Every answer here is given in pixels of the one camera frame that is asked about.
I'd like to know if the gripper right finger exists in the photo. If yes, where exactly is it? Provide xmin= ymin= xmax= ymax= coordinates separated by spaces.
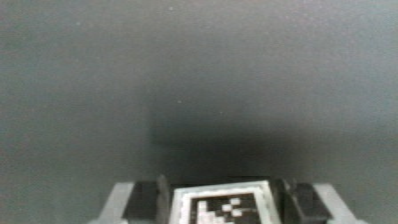
xmin=277 ymin=181 xmax=369 ymax=224

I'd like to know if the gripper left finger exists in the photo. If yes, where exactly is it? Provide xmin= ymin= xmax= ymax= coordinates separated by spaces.
xmin=94 ymin=175 xmax=170 ymax=224

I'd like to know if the white tagged cube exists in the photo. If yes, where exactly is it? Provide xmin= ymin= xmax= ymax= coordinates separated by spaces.
xmin=168 ymin=180 xmax=282 ymax=224

